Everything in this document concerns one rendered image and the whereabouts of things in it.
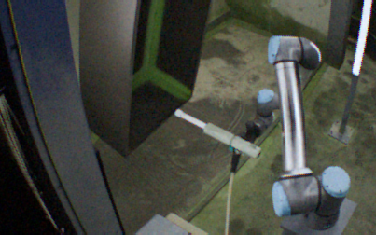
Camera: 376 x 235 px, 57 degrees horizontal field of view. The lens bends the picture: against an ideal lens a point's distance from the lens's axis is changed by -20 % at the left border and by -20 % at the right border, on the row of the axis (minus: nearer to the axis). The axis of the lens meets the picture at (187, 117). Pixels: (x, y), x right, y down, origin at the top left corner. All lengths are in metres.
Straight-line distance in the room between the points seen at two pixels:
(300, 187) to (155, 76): 1.41
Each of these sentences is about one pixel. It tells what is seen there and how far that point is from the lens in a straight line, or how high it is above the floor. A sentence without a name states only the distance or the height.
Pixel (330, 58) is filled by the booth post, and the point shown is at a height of 0.09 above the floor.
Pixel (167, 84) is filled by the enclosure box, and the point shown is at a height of 0.49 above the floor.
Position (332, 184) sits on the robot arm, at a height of 0.91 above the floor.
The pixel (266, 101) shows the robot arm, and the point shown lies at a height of 0.72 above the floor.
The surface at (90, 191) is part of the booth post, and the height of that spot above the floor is 1.17.
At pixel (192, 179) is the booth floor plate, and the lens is 2.66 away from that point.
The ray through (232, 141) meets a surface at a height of 0.67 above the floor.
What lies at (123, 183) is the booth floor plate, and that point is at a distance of 2.68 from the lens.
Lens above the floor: 2.12
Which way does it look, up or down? 43 degrees down
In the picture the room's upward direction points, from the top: 2 degrees counter-clockwise
